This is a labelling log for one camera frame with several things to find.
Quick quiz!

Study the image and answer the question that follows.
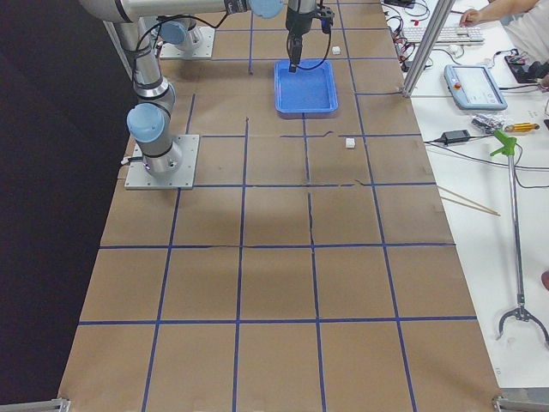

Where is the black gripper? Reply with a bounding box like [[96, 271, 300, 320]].
[[286, 0, 335, 72]]

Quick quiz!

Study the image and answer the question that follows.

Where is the person's forearm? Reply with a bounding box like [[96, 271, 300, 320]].
[[478, 0, 537, 22]]

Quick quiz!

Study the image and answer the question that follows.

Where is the blue plastic tray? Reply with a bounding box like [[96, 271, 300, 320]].
[[274, 59, 339, 115]]

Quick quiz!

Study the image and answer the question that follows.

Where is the person's hand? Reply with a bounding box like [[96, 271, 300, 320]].
[[459, 9, 482, 27]]

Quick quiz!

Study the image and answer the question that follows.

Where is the white keyboard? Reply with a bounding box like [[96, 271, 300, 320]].
[[402, 27, 485, 45]]

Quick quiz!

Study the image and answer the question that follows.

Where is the white computer mouse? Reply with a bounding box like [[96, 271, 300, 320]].
[[448, 45, 463, 56]]

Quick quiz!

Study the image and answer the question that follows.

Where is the teach pendant tablet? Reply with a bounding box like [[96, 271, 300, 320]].
[[443, 64, 508, 111]]

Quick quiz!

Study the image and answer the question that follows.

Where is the black power adapter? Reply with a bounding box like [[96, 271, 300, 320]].
[[441, 130, 471, 146]]

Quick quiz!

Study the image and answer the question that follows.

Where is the bag of screws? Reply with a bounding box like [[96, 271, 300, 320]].
[[471, 113, 505, 135]]

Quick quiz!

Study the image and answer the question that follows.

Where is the wooden chopstick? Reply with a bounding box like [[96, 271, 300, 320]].
[[441, 197, 500, 216], [437, 185, 491, 209]]

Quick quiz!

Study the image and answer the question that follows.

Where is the brown paper table cover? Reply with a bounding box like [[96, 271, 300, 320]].
[[58, 1, 498, 411]]

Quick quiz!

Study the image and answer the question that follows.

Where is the black circuit board device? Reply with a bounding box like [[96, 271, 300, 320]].
[[504, 55, 548, 84]]

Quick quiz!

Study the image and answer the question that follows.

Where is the aluminium frame post right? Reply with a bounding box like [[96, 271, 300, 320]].
[[401, 0, 455, 98]]

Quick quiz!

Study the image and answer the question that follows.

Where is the aluminium frame post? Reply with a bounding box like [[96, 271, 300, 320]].
[[401, 0, 455, 98], [103, 21, 133, 81]]

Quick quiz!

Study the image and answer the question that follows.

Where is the aluminium frame post left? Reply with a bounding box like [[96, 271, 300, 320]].
[[103, 21, 133, 81]]

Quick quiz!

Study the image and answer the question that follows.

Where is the green handled reach grabber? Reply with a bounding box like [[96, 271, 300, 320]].
[[490, 130, 548, 348]]

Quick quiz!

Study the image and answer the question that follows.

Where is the metal corner bracket right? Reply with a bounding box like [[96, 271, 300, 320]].
[[492, 387, 548, 412]]

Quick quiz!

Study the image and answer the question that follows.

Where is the metal corner bracket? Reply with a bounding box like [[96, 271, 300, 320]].
[[0, 398, 71, 412], [492, 387, 548, 412]]

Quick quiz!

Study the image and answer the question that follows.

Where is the metal corner bracket left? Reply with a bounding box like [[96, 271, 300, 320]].
[[0, 398, 71, 412]]

